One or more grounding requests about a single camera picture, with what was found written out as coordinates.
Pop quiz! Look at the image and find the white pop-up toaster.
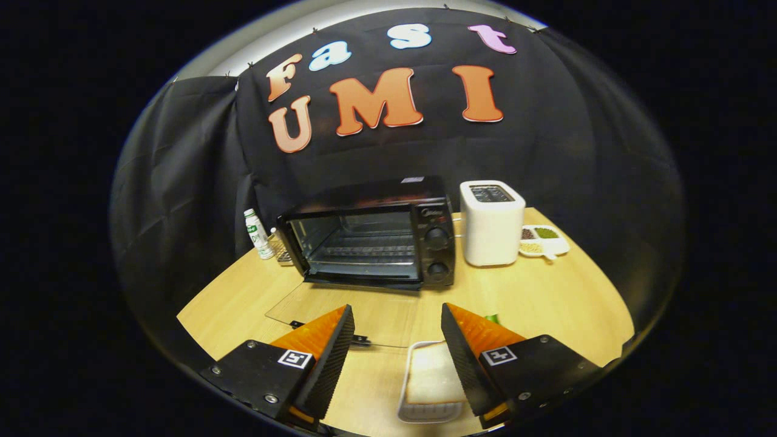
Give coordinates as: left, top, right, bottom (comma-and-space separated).
460, 180, 526, 268

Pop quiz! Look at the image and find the black toaster oven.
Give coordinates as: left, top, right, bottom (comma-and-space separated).
265, 176, 456, 350

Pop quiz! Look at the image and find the small clear container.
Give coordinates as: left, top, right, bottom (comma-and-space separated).
269, 228, 296, 266

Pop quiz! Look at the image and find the lettuce sandwich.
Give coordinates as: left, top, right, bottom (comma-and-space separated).
405, 313, 500, 405

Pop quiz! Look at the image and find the white divided dish with beans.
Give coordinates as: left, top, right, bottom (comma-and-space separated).
519, 225, 571, 262

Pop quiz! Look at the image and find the row of black cloth clips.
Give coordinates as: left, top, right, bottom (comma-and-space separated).
225, 3, 547, 78

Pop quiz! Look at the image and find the white plastic tray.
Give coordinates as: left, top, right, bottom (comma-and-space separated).
398, 340, 469, 424

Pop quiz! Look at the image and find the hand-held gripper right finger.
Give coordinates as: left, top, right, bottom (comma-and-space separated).
440, 302, 609, 430

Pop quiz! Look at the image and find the white bottle with green label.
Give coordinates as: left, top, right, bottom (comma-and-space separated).
243, 209, 275, 260

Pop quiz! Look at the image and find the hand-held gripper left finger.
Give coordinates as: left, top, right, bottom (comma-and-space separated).
199, 303, 356, 433

